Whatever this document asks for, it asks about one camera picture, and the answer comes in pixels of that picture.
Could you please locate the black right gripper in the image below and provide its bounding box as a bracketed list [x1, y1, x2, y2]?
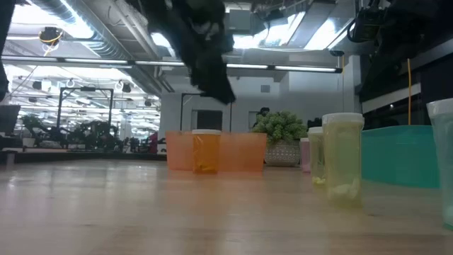
[380, 0, 453, 64]

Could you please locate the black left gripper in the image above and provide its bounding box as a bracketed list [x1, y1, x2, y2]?
[129, 0, 236, 106]

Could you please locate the orange pill bottle white cap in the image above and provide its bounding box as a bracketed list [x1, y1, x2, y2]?
[191, 129, 222, 175]

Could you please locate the pink pill bottle white cap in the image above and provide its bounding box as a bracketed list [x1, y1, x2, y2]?
[299, 137, 312, 174]

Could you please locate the yellow pill bottle white cap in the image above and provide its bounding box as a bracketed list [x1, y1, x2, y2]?
[307, 126, 326, 186]
[321, 113, 365, 208]

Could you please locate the orange translucent plastic bin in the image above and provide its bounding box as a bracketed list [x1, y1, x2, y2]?
[164, 130, 268, 173]

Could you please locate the teal translucent plastic bin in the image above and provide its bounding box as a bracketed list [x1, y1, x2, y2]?
[361, 125, 440, 188]

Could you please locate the person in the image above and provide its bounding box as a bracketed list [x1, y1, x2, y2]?
[251, 107, 270, 128]

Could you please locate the long ceiling light bar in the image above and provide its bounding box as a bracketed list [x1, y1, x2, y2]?
[0, 55, 343, 74]

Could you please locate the green succulent in white pot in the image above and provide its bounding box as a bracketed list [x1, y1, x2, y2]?
[251, 111, 308, 167]

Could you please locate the background potted plant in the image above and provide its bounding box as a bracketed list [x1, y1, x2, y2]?
[21, 113, 42, 148]

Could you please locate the dark background monitor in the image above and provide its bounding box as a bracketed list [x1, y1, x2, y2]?
[0, 104, 21, 136]

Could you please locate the black doorway frame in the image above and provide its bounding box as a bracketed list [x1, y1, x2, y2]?
[180, 92, 234, 134]

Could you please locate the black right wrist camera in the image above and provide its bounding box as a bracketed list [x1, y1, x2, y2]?
[347, 6, 386, 44]

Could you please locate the hanging yellow cable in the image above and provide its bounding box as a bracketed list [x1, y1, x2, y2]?
[408, 58, 413, 126]

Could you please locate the silver ribbed ventilation duct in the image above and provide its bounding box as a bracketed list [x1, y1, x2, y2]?
[28, 0, 128, 60]

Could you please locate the black metal stand frame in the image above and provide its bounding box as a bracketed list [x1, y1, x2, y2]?
[57, 87, 115, 128]

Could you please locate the coiled yellow cable reel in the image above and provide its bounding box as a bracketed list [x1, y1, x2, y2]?
[38, 26, 65, 47]

